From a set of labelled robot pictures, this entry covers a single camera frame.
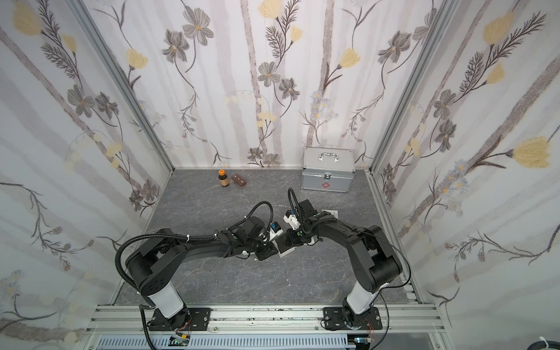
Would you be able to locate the white bow jewelry box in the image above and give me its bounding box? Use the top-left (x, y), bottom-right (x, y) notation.
top-left (275, 238), bottom-right (317, 258)

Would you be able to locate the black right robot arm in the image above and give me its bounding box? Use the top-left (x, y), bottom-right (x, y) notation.
top-left (279, 188), bottom-right (403, 328)

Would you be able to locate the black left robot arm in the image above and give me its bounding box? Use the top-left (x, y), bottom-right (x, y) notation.
top-left (115, 201), bottom-right (278, 349)

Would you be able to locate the small dark red box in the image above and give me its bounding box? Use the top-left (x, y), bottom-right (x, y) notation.
top-left (231, 174), bottom-right (246, 187)

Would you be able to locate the silver aluminium first aid case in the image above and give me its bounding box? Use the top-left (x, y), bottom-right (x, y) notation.
top-left (301, 147), bottom-right (356, 193)

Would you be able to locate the brown bottle orange cap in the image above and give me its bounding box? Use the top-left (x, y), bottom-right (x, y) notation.
top-left (218, 169), bottom-right (230, 187)

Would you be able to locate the small green circuit board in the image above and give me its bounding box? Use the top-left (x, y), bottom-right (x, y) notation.
top-left (168, 334), bottom-right (190, 347)

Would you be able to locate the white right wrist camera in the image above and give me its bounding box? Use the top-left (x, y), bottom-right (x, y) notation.
top-left (283, 210), bottom-right (300, 231)

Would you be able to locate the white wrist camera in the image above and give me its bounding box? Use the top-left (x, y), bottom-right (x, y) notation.
top-left (268, 222), bottom-right (284, 241)
top-left (283, 210), bottom-right (300, 231)

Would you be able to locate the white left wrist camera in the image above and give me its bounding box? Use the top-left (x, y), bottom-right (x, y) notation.
top-left (268, 222), bottom-right (284, 241)

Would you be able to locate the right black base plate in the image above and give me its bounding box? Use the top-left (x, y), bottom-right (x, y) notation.
top-left (322, 306), bottom-right (383, 331)

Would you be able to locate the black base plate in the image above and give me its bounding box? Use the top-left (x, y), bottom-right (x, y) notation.
top-left (322, 306), bottom-right (383, 331)
top-left (147, 307), bottom-right (211, 332)

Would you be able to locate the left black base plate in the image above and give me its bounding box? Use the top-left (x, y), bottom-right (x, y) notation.
top-left (147, 307), bottom-right (211, 332)

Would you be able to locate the aluminium mounting rail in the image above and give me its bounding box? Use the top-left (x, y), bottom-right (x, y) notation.
top-left (82, 304), bottom-right (452, 350)

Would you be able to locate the white slotted cable duct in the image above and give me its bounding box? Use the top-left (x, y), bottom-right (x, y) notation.
top-left (95, 335), bottom-right (356, 350)

